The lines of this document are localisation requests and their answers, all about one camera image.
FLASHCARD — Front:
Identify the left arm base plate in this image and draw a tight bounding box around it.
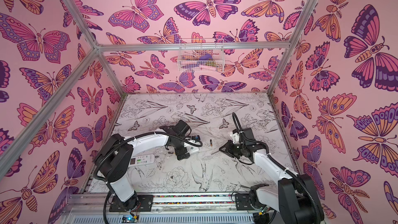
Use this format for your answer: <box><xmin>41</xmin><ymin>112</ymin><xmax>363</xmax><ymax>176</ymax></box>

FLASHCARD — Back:
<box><xmin>109</xmin><ymin>195</ymin><xmax>154</xmax><ymax>213</ymax></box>

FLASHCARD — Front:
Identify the white wire basket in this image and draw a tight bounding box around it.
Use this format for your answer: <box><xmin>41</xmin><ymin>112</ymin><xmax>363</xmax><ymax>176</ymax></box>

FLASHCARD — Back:
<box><xmin>176</xmin><ymin>38</ymin><xmax>225</xmax><ymax>73</ymax></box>

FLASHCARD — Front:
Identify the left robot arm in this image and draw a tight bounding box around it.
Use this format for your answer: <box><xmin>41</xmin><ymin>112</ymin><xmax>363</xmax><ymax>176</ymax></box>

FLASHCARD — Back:
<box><xmin>93</xmin><ymin>120</ymin><xmax>203</xmax><ymax>211</ymax></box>

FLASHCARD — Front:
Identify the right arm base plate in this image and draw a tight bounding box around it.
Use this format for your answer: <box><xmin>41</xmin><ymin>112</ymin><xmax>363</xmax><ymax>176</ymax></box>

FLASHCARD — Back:
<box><xmin>233</xmin><ymin>192</ymin><xmax>256</xmax><ymax>211</ymax></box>

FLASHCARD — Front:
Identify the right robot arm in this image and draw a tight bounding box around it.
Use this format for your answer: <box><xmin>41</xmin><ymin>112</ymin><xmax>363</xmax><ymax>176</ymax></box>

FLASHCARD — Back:
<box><xmin>219</xmin><ymin>128</ymin><xmax>324</xmax><ymax>224</ymax></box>

